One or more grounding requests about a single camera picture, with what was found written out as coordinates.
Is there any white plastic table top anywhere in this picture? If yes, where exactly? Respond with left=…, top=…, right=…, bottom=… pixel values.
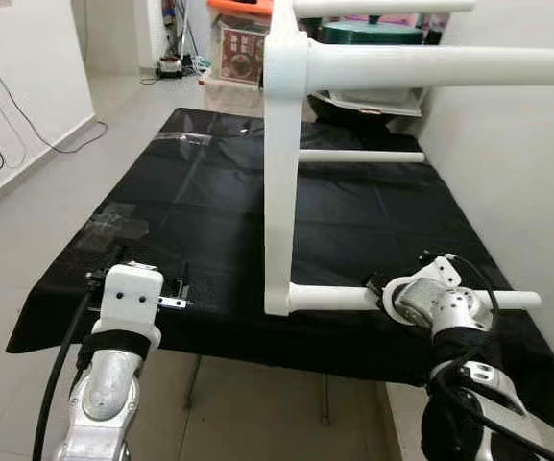
left=262, top=0, right=311, bottom=318

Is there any black tablecloth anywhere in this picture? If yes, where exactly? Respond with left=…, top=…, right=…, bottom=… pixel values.
left=6, top=106, right=554, bottom=431

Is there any clear tape strip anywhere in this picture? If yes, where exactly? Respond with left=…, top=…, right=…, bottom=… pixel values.
left=152, top=132, right=212, bottom=145

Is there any black wok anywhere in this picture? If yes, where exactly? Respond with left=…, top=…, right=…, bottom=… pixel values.
left=307, top=94, right=393, bottom=126

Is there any clear plastic container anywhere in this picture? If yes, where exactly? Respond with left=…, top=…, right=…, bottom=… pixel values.
left=326, top=89, right=423, bottom=118

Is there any beige cloth covered shelf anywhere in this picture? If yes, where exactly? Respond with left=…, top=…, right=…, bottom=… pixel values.
left=200, top=79, right=266, bottom=118

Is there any green round pot lid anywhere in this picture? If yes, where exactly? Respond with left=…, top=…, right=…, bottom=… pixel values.
left=317, top=14, right=426, bottom=46

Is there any red printed carton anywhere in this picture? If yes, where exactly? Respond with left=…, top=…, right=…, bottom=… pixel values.
left=217, top=24, right=266, bottom=85

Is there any orange box lid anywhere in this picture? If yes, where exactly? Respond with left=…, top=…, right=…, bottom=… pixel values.
left=207, top=0, right=273, bottom=15

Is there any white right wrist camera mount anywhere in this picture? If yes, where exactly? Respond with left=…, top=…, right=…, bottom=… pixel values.
left=380, top=255, right=462, bottom=328

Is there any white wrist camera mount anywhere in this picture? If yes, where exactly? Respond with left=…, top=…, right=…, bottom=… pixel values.
left=380, top=255, right=462, bottom=328
left=99, top=261, right=165, bottom=337

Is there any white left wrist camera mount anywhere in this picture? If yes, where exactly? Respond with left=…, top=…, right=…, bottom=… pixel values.
left=99, top=261, right=165, bottom=337

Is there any black wall cable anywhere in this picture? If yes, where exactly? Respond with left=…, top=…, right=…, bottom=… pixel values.
left=0, top=24, right=109, bottom=155

